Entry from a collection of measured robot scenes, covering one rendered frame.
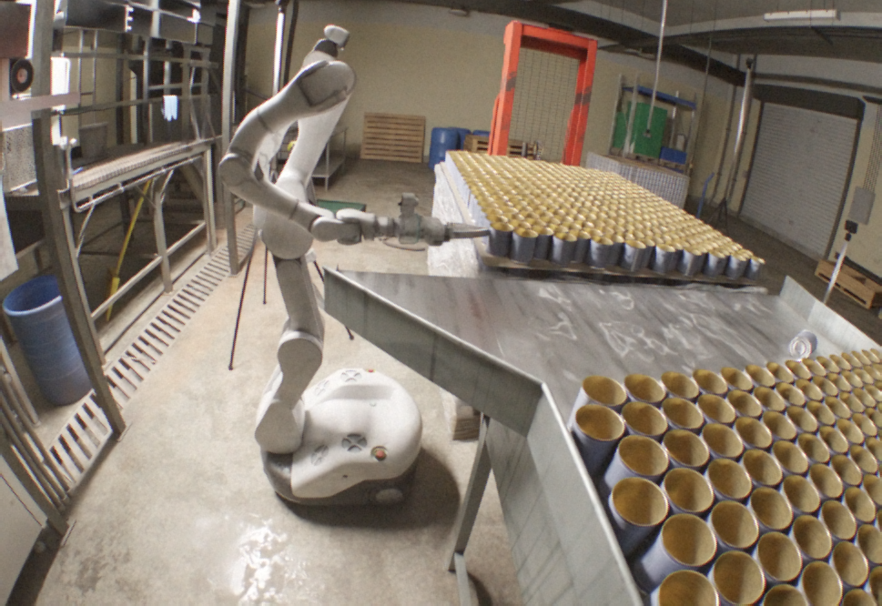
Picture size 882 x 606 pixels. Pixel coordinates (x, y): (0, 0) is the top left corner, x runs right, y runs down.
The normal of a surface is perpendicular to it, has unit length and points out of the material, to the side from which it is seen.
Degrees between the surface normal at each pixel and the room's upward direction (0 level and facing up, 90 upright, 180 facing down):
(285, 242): 90
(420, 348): 90
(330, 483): 90
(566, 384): 0
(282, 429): 90
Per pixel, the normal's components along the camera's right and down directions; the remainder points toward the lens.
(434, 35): 0.09, 0.42
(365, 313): -0.64, 0.25
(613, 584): -0.99, -0.06
